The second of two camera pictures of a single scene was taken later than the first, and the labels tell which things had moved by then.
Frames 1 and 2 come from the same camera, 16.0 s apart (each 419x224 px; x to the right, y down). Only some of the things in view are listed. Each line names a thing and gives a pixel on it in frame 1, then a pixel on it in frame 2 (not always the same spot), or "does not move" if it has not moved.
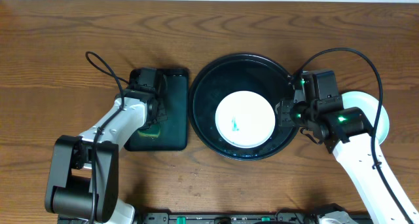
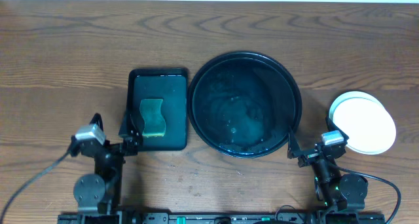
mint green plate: (369, 105) does not move
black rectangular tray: (173, 131) does not move
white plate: (245, 119) → (368, 126)
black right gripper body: (292, 114) → (307, 158)
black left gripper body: (160, 111) → (111, 147)
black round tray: (234, 73) does not move
